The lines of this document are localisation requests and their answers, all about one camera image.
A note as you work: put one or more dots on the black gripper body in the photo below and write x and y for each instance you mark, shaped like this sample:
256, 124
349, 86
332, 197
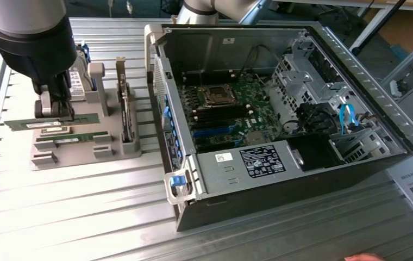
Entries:
36, 51

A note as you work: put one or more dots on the green RAM stick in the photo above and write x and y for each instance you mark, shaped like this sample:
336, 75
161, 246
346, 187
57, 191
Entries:
82, 136
86, 119

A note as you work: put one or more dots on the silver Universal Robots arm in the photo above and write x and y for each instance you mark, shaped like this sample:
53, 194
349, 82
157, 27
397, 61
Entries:
14, 13

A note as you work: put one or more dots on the black RAM slot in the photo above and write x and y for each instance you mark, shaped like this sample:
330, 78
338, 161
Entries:
221, 108
226, 120
224, 116
222, 112

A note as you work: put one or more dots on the person's hand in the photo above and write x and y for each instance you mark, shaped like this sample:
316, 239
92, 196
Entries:
364, 257

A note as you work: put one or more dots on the hard disk with white label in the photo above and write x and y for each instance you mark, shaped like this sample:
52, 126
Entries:
78, 81

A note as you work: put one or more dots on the gray parts rack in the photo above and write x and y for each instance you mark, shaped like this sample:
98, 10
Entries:
82, 157

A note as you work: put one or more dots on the blue expansion slot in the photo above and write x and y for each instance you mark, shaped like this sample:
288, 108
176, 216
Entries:
209, 132

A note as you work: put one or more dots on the blue case latch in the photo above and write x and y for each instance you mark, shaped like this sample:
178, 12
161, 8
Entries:
176, 181

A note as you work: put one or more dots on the black expansion slot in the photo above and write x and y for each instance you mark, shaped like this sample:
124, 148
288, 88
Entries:
213, 142

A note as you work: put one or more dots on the gray power supply with labels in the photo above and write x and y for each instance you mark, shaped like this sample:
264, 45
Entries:
221, 176

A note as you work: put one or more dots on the green motherboard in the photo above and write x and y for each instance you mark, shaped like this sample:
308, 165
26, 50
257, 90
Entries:
260, 111

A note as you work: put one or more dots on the silver metal disk bay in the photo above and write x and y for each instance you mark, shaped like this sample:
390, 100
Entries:
297, 81

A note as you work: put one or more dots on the black open PC case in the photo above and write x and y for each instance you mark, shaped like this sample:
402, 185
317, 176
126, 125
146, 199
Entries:
264, 201

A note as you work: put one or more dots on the black stand pole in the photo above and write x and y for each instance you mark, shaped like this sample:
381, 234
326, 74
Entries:
376, 30

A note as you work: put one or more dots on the graphics card with metal bracket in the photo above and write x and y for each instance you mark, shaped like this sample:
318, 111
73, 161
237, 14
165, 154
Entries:
124, 108

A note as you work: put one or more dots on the CPU socket with metal frame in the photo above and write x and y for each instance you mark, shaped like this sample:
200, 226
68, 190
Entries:
216, 95

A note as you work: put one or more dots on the white desk frame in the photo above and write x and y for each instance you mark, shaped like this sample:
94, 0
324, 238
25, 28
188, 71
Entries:
380, 5

